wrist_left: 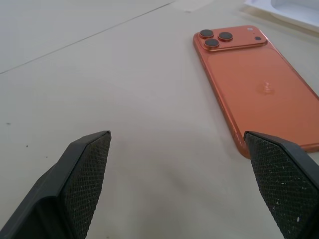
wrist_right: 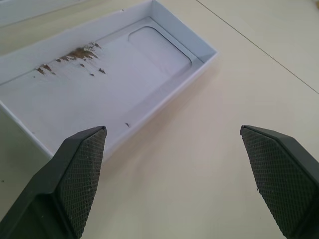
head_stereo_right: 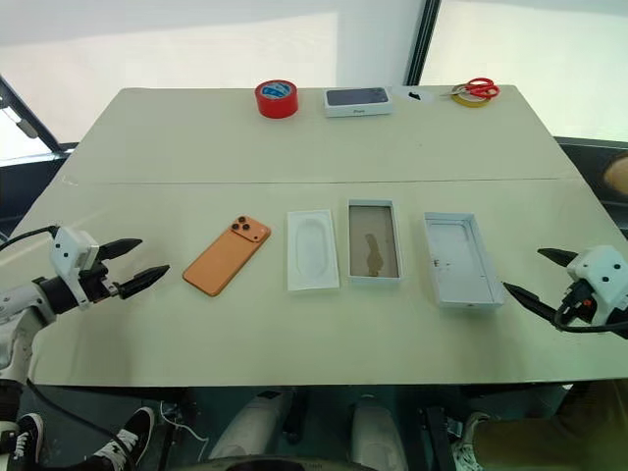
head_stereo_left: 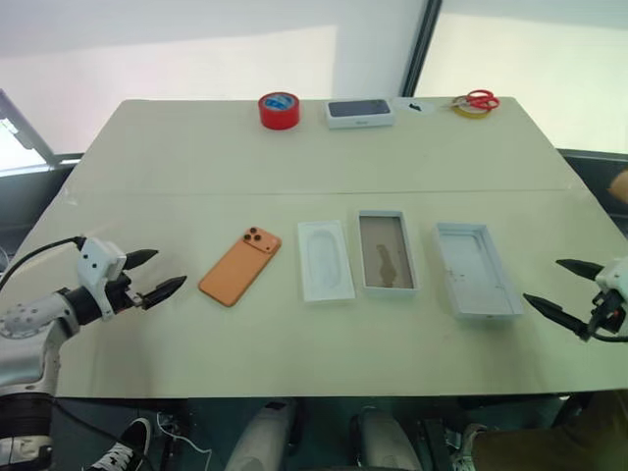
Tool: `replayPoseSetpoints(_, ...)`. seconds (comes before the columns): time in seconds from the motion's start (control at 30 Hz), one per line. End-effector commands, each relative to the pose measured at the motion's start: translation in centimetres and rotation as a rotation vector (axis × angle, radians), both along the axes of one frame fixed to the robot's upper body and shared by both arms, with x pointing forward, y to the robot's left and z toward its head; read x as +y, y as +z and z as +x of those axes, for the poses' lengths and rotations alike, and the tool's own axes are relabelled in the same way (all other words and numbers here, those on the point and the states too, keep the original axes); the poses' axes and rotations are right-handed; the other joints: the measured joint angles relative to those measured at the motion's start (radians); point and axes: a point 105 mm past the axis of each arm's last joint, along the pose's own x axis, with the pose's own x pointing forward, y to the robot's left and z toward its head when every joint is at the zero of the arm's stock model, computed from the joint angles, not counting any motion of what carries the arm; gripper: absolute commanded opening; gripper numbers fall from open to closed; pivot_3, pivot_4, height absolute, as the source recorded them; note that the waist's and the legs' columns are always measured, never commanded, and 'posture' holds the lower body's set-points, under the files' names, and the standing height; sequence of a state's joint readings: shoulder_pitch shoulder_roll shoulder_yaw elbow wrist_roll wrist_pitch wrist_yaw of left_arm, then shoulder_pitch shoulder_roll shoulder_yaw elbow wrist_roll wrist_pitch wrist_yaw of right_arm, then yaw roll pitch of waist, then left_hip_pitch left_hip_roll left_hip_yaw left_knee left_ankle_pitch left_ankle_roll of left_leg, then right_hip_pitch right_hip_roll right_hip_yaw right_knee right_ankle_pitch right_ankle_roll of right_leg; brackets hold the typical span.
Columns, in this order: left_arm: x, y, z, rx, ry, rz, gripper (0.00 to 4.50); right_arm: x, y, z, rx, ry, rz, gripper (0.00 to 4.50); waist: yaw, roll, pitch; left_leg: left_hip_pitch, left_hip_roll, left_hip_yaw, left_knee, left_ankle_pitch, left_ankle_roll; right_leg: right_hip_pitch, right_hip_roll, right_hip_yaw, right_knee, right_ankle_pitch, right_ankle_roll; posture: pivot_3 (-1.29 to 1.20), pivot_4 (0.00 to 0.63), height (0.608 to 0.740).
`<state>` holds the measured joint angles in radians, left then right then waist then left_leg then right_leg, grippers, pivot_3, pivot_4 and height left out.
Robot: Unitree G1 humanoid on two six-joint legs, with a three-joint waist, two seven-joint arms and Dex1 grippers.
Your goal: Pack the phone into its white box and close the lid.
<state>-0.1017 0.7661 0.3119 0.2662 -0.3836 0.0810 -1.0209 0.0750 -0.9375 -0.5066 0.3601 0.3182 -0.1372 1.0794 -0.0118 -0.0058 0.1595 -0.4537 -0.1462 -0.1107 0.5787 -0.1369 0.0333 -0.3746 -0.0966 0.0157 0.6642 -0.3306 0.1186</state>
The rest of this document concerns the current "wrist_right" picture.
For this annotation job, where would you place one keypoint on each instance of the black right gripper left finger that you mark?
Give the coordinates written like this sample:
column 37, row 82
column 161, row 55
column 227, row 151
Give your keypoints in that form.
column 74, row 179

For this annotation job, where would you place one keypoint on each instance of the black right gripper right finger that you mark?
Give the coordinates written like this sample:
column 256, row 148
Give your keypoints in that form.
column 279, row 169

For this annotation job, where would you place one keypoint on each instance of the white cardboard box tray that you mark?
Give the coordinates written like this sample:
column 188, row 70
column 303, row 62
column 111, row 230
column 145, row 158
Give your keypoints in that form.
column 99, row 87

